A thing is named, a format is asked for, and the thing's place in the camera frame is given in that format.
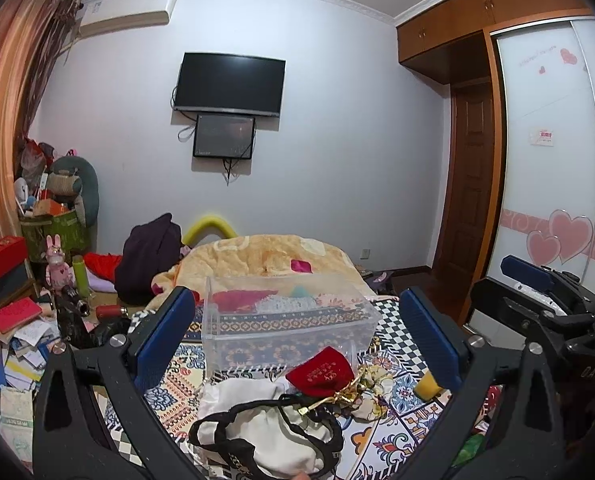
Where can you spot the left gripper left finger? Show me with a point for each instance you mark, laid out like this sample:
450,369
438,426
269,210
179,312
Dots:
71,439

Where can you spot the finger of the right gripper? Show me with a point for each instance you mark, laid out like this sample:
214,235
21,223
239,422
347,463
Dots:
527,274

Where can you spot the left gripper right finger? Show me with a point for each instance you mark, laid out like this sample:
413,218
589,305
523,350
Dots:
525,439

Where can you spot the yellow sponge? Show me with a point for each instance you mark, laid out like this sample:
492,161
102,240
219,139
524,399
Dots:
427,387

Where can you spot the white bag with black straps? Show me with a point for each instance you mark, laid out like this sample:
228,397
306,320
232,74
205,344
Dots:
269,430

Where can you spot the clear plastic storage bin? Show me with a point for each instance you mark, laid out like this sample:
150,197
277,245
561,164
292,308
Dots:
266,325

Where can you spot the red velvet drawstring pouch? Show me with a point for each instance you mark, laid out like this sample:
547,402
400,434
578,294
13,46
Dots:
323,375

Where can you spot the brown wooden door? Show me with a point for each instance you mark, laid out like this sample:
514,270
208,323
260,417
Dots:
470,173

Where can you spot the red book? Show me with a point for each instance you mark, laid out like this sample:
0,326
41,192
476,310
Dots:
18,313

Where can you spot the green bottle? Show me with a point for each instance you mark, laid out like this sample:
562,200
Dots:
81,276

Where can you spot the pink rabbit figurine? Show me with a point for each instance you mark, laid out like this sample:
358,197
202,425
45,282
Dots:
58,272

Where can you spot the red cushion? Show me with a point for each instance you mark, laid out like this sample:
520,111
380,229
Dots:
102,266

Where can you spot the floral scrunchie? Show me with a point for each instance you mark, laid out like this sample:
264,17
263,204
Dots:
374,388

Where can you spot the dark purple clothing pile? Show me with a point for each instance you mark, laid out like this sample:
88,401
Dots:
151,248

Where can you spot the red gift box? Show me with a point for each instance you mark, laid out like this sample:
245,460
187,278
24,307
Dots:
13,252

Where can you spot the green storage box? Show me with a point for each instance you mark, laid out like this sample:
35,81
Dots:
74,237

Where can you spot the white wardrobe with hearts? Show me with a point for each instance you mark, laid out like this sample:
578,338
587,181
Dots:
547,212

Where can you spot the yellow fleece blanket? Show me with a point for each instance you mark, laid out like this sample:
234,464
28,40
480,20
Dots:
255,255

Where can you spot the wooden overhead cabinet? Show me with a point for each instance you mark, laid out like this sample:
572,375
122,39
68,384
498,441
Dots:
447,44

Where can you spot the grey green plush toy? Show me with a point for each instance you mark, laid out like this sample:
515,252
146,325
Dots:
72,179

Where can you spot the orange striped curtain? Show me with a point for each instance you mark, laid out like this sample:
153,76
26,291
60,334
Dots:
32,33

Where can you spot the white air conditioner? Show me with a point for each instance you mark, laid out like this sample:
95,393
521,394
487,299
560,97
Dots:
104,16

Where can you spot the small black wall monitor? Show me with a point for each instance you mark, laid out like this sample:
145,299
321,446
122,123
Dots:
223,136

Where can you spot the large black wall television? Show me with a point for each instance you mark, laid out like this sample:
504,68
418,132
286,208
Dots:
229,83

